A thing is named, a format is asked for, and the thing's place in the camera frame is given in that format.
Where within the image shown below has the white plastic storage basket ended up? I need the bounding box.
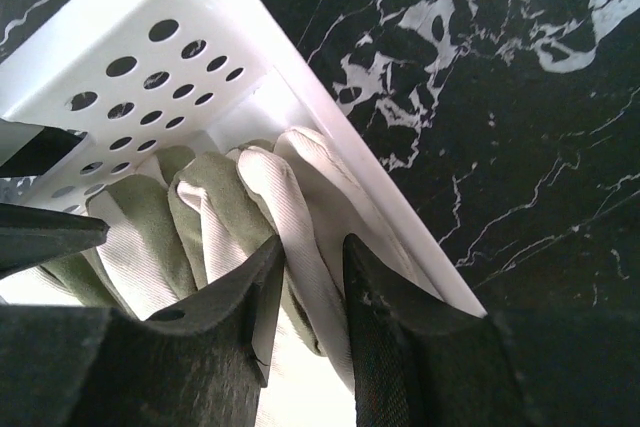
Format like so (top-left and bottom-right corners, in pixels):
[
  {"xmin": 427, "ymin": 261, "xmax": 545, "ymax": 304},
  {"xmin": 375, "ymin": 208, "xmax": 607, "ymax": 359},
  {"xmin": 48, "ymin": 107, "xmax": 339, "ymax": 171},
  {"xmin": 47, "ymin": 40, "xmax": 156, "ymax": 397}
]
[{"xmin": 1, "ymin": 0, "xmax": 485, "ymax": 316}]

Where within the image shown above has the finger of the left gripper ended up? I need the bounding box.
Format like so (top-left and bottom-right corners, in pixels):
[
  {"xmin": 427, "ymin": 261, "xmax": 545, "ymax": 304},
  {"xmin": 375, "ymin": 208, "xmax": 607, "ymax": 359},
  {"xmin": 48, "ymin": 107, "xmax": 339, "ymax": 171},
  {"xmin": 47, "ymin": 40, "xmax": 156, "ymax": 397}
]
[
  {"xmin": 1, "ymin": 127, "xmax": 85, "ymax": 177},
  {"xmin": 1, "ymin": 203, "xmax": 109, "ymax": 278}
]

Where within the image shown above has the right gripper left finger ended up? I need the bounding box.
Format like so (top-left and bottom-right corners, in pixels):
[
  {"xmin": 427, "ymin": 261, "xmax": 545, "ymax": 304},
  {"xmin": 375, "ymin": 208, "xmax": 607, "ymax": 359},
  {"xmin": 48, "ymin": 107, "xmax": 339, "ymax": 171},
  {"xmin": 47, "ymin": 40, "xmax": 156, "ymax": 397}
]
[{"xmin": 1, "ymin": 236, "xmax": 284, "ymax": 426}]

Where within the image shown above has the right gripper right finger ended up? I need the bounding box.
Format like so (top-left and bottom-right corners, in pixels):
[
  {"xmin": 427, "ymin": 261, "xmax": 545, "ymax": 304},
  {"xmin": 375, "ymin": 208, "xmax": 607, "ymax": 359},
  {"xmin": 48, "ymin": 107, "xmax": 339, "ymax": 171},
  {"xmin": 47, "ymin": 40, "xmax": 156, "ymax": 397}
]
[{"xmin": 343, "ymin": 235, "xmax": 639, "ymax": 426}]

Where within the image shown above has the work glove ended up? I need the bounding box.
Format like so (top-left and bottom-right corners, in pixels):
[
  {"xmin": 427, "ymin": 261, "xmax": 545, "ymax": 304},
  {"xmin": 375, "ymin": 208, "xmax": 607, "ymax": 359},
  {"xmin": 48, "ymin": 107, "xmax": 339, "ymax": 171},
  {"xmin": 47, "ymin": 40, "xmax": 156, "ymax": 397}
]
[{"xmin": 1, "ymin": 127, "xmax": 416, "ymax": 426}]

